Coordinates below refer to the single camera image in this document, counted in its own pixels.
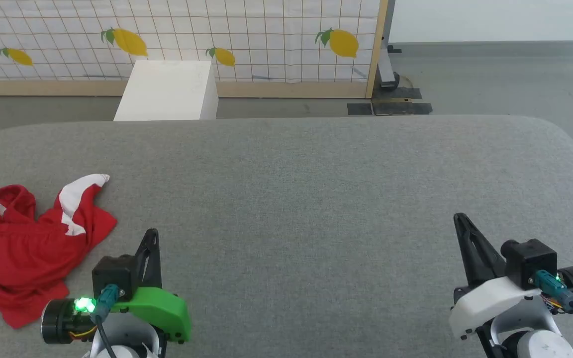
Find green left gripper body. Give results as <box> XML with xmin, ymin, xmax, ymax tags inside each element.
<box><xmin>111</xmin><ymin>287</ymin><xmax>192</xmax><ymax>344</ymax></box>

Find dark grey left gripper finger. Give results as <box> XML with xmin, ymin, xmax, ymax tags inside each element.
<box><xmin>134</xmin><ymin>228</ymin><xmax>162</xmax><ymax>290</ymax></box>

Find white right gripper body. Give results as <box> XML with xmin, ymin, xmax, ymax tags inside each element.
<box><xmin>449</xmin><ymin>276</ymin><xmax>546</xmax><ymax>342</ymax></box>

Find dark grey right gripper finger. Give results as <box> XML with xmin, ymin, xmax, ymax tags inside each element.
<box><xmin>453</xmin><ymin>212</ymin><xmax>507</xmax><ymax>289</ymax></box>

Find red and white garment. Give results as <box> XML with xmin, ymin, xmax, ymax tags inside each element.
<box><xmin>0</xmin><ymin>174</ymin><xmax>118</xmax><ymax>330</ymax></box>

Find grey fabric sofa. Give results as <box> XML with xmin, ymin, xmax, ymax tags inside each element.
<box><xmin>0</xmin><ymin>115</ymin><xmax>573</xmax><ymax>358</ymax></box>

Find white box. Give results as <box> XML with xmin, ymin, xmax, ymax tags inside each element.
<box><xmin>113</xmin><ymin>61</ymin><xmax>219</xmax><ymax>121</ymax></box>

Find black floor plate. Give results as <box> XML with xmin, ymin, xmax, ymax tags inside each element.
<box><xmin>347</xmin><ymin>87</ymin><xmax>434</xmax><ymax>116</ymax></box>

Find grey metal partition stand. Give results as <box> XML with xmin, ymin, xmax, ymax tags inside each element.
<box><xmin>376</xmin><ymin>0</ymin><xmax>402</xmax><ymax>92</ymax></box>

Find lemon print partition panel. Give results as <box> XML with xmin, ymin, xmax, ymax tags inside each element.
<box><xmin>0</xmin><ymin>0</ymin><xmax>389</xmax><ymax>98</ymax></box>

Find black left camera cable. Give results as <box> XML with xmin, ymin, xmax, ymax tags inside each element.
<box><xmin>93</xmin><ymin>284</ymin><xmax>120</xmax><ymax>358</ymax></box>

